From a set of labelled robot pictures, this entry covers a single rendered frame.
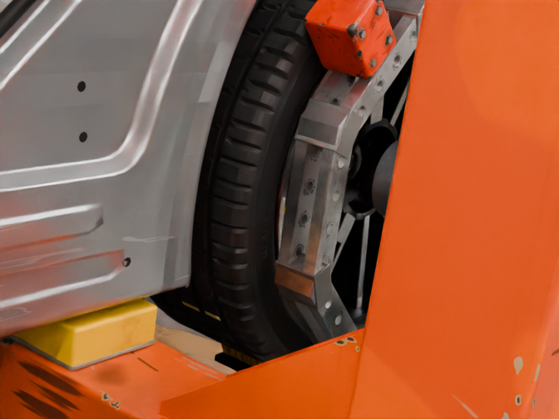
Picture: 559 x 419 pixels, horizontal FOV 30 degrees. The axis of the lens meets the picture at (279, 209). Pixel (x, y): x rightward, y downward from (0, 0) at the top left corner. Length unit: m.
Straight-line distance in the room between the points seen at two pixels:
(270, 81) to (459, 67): 0.51
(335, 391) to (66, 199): 0.35
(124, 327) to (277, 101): 0.34
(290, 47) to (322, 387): 0.50
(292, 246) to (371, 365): 0.46
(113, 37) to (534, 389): 0.57
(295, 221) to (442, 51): 0.55
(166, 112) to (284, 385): 0.35
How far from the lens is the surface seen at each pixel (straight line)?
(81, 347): 1.20
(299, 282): 1.34
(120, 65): 1.14
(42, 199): 1.08
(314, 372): 0.98
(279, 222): 1.38
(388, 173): 1.50
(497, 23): 0.81
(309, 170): 1.33
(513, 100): 0.81
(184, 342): 2.94
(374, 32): 1.30
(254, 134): 1.30
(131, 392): 1.17
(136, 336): 1.26
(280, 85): 1.31
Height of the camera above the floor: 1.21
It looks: 16 degrees down
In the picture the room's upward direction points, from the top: 9 degrees clockwise
